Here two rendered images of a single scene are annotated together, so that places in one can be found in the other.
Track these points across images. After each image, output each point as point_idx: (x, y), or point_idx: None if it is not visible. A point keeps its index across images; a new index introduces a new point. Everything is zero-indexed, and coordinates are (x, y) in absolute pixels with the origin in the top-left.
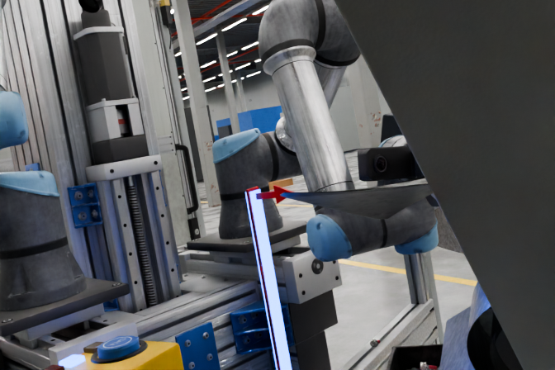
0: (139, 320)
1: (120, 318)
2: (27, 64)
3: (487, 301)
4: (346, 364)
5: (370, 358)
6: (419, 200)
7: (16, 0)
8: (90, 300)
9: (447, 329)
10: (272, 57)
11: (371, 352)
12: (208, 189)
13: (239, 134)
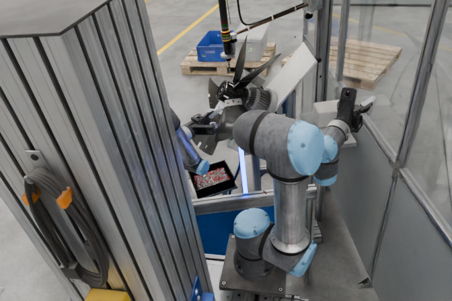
0: (218, 261)
1: (217, 275)
2: (186, 214)
3: (274, 109)
4: (203, 203)
5: (198, 199)
6: (216, 130)
7: (177, 173)
8: None
9: (235, 144)
10: (180, 123)
11: (192, 201)
12: None
13: None
